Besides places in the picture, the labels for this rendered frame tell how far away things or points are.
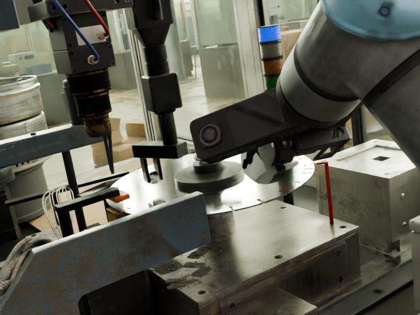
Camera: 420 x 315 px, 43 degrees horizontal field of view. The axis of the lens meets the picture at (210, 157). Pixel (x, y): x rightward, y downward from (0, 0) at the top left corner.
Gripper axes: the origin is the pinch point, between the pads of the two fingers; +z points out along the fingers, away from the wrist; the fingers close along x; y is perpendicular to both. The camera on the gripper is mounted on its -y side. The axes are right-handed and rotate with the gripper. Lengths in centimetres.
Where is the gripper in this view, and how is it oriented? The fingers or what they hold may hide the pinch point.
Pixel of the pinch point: (244, 169)
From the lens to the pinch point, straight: 67.1
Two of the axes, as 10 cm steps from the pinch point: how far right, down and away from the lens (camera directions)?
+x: -2.8, -9.1, 3.2
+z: -1.8, 3.7, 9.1
